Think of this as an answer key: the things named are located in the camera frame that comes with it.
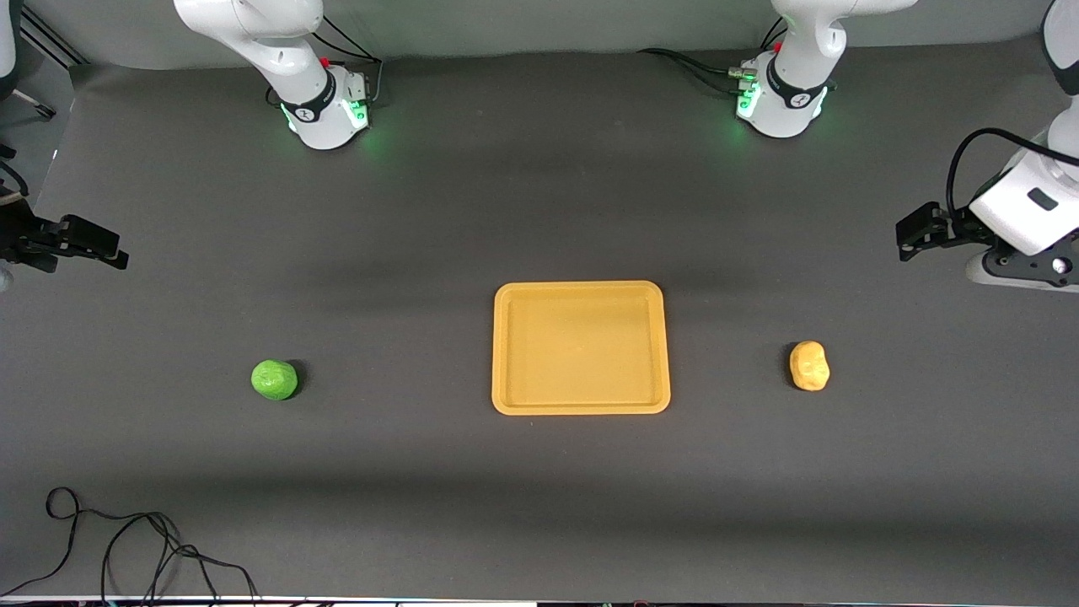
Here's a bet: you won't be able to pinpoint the yellow potato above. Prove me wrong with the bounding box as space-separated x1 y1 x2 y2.
789 340 831 394

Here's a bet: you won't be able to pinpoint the green apple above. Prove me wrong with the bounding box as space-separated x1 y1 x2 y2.
250 359 299 402

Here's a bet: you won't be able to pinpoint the orange plastic tray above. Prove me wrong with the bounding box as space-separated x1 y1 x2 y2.
491 281 672 416

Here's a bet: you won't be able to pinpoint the aluminium frame rail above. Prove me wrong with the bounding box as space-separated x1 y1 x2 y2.
20 7 90 67

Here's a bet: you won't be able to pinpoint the thin black loose cable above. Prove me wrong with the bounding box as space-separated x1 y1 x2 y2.
0 486 262 604

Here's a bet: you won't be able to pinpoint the black left arm base cables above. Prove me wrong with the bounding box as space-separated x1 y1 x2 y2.
638 19 790 95

